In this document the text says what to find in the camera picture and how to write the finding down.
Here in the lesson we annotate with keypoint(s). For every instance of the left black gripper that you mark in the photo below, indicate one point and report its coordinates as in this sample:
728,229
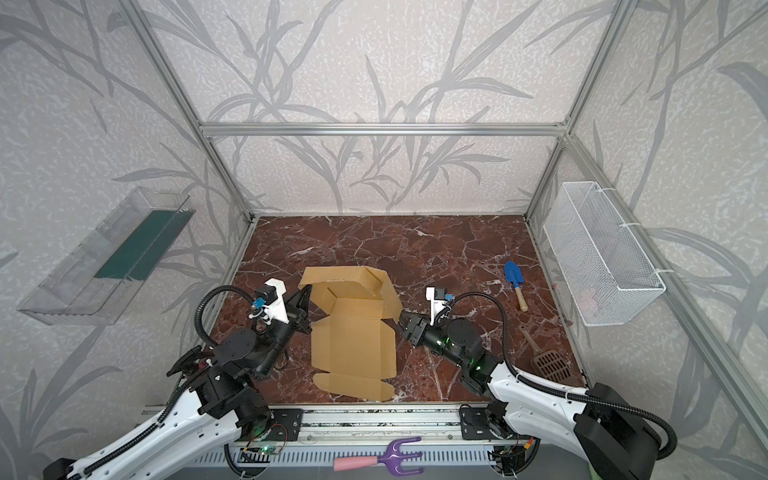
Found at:
297,318

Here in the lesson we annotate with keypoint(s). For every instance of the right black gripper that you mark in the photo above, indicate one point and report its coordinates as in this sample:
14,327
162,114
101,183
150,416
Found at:
413,327

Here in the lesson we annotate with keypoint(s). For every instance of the brown cardboard box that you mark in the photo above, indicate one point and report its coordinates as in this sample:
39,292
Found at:
352,347

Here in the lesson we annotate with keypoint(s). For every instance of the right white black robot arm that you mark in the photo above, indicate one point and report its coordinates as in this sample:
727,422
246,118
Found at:
619,441

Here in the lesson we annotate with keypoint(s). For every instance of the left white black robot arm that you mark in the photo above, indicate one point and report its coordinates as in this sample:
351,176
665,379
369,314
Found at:
216,402

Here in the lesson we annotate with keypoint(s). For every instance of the purple pink garden fork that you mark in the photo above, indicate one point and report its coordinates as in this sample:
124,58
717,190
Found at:
392,459

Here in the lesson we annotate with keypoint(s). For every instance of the small green lit circuit board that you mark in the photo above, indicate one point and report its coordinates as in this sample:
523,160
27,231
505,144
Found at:
259,454

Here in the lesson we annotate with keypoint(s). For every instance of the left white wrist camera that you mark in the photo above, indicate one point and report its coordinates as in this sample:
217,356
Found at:
268,304

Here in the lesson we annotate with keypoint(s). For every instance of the aluminium front rail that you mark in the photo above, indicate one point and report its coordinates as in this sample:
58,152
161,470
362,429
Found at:
330,425

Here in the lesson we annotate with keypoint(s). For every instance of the blue trowel wooden handle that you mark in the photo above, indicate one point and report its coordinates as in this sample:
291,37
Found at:
514,275

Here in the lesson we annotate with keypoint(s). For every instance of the red black handled tool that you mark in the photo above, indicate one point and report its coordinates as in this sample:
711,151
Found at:
196,366

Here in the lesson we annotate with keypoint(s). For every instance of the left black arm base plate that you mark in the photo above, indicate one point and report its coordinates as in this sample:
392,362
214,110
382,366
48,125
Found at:
283,426

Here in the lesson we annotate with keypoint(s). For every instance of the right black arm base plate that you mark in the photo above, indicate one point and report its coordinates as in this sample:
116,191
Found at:
487,422

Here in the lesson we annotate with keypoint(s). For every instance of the white wire mesh basket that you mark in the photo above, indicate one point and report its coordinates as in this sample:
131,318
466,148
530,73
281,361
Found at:
608,274

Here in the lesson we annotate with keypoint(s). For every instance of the clear plastic wall bin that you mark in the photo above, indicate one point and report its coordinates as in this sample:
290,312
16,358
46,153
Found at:
95,283

